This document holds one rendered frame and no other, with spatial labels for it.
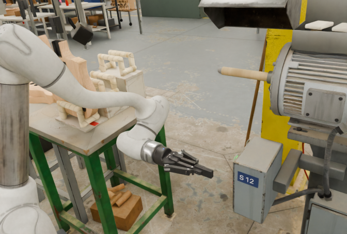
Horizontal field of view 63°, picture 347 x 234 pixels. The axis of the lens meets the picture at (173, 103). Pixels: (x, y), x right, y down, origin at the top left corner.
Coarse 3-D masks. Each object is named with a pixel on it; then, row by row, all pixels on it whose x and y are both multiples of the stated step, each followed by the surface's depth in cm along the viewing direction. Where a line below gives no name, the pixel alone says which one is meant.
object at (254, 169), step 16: (256, 144) 88; (272, 144) 88; (240, 160) 82; (256, 160) 82; (272, 160) 81; (240, 176) 82; (256, 176) 79; (272, 176) 84; (240, 192) 85; (256, 192) 81; (272, 192) 88; (304, 192) 91; (320, 192) 90; (240, 208) 88; (256, 208) 84
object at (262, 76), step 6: (222, 72) 111; (228, 72) 109; (234, 72) 108; (240, 72) 107; (246, 72) 105; (252, 72) 104; (258, 72) 103; (264, 72) 102; (246, 78) 107; (252, 78) 105; (258, 78) 103; (264, 78) 102
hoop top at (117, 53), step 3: (108, 51) 171; (111, 51) 170; (114, 51) 168; (117, 51) 167; (120, 51) 166; (111, 54) 170; (114, 54) 168; (117, 54) 167; (120, 54) 165; (123, 54) 164; (126, 54) 162; (129, 54) 161; (132, 54) 161
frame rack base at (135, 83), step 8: (104, 72) 169; (112, 72) 167; (136, 72) 164; (104, 80) 167; (120, 80) 158; (128, 80) 158; (136, 80) 163; (120, 88) 161; (128, 88) 159; (136, 88) 164; (144, 88) 170; (144, 96) 171
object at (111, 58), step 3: (99, 54) 165; (102, 54) 164; (105, 54) 163; (99, 57) 165; (102, 57) 163; (105, 57) 161; (108, 57) 160; (111, 57) 159; (114, 57) 157; (117, 57) 156; (120, 57) 156; (111, 60) 160; (114, 60) 158; (117, 60) 156
